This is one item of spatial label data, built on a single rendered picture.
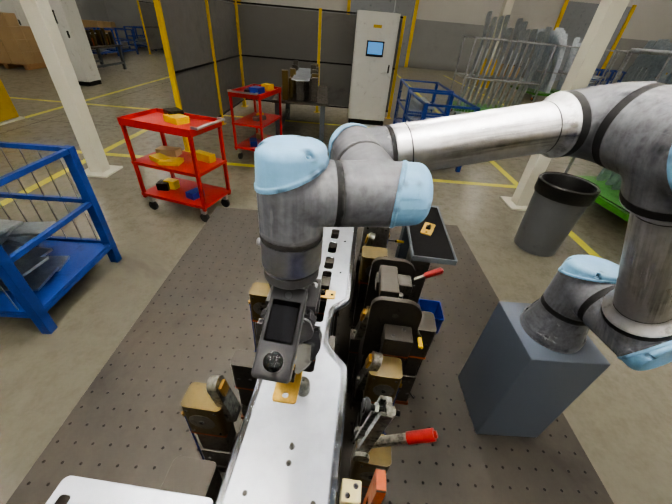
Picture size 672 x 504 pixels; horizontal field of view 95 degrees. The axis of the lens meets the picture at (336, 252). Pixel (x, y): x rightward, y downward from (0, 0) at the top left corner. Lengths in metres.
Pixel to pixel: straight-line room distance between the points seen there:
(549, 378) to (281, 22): 7.88
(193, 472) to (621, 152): 0.90
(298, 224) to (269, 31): 7.95
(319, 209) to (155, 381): 1.06
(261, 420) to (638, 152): 0.80
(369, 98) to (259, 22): 2.81
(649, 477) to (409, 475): 1.61
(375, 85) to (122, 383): 6.85
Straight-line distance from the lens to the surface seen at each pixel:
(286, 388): 0.54
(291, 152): 0.30
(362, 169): 0.34
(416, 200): 0.35
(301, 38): 8.13
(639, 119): 0.56
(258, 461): 0.77
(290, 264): 0.35
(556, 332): 0.96
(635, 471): 2.47
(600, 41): 4.40
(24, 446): 2.28
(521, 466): 1.25
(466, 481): 1.16
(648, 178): 0.55
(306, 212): 0.32
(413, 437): 0.67
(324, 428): 0.79
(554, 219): 3.51
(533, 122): 0.55
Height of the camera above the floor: 1.72
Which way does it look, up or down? 36 degrees down
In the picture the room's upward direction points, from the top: 5 degrees clockwise
